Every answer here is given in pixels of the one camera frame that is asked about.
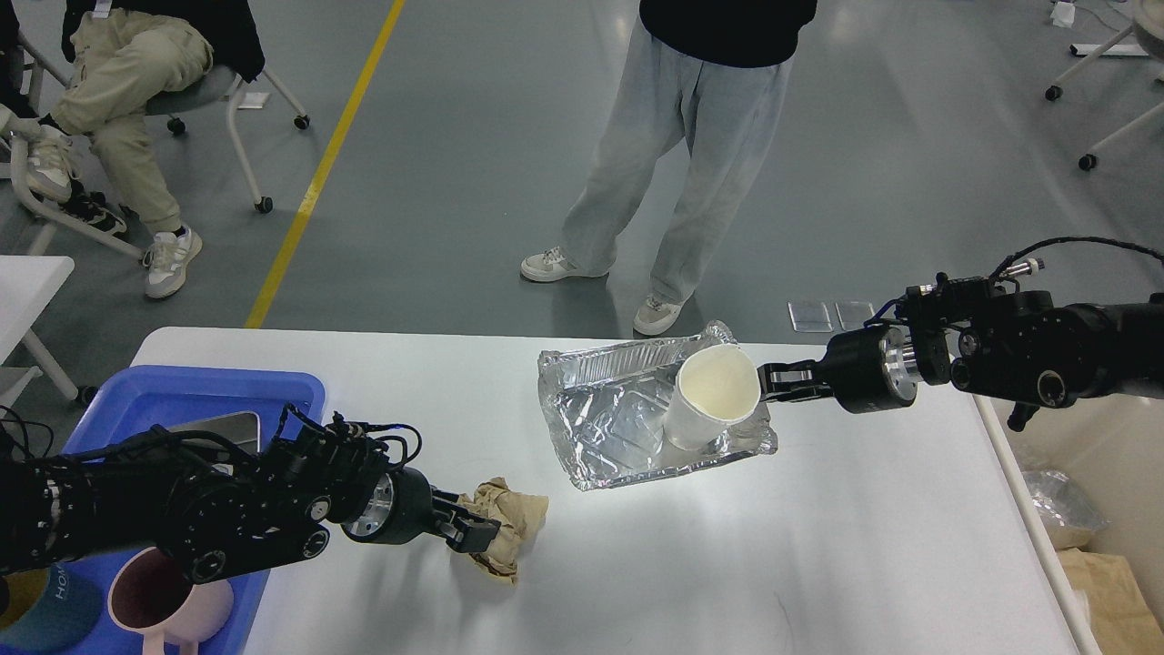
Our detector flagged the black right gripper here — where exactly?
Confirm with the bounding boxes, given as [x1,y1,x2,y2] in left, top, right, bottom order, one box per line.
[758,325,951,414]

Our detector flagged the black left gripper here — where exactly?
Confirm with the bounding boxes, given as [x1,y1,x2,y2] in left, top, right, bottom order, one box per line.
[341,468,502,554]

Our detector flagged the brown paper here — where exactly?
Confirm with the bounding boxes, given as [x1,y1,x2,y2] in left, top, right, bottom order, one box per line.
[457,477,551,586]
[1057,549,1163,654]

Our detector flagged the white paper cup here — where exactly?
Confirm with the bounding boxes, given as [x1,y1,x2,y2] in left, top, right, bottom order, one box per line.
[663,343,760,451]

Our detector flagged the aluminium foil container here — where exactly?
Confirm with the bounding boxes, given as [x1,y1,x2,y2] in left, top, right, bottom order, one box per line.
[537,320,778,492]

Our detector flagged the stainless steel square tray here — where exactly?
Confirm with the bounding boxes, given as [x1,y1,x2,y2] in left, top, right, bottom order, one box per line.
[169,411,261,456]

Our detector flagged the pink ceramic mug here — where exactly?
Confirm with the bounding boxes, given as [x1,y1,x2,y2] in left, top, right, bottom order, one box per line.
[105,547,234,654]

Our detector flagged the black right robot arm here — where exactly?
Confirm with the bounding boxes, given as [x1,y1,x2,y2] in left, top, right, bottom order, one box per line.
[758,240,1163,432]

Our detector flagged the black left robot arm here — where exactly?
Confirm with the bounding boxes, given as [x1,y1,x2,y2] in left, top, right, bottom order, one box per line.
[1,405,501,584]

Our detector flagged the clear plastic floor plate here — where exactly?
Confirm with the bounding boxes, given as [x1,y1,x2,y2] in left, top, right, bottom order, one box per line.
[787,301,833,333]

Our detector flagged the crumpled clear plastic bag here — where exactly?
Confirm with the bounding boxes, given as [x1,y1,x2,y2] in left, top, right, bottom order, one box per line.
[1022,469,1110,550]

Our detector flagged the white plastic bin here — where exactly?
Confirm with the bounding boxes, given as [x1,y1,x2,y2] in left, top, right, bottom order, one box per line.
[975,397,1163,654]

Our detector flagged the standing person in light jeans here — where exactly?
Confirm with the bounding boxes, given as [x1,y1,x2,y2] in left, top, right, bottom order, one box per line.
[520,1,818,336]

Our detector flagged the blue plastic tray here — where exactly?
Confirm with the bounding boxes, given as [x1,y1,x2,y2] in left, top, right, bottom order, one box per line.
[54,365,326,654]

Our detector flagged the brown paper in bin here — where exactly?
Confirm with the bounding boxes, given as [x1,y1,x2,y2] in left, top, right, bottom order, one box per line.
[1057,549,1163,654]

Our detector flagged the dark teal mug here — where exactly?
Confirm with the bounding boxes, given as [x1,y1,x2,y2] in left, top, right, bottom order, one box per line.
[1,564,105,654]

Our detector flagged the white wheeled stand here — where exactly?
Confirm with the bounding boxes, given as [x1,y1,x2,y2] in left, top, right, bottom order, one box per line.
[1044,0,1164,173]

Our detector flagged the white side table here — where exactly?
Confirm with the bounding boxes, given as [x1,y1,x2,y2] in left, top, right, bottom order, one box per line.
[1,256,83,407]

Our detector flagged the grey office chair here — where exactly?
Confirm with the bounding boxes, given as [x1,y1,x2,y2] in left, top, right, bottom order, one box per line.
[3,34,274,261]

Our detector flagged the seated person in khaki trousers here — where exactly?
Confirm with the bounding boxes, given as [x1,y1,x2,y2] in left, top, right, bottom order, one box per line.
[3,1,267,301]

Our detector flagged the black cables on floor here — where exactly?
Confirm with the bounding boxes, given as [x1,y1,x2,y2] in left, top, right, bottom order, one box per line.
[0,405,37,456]

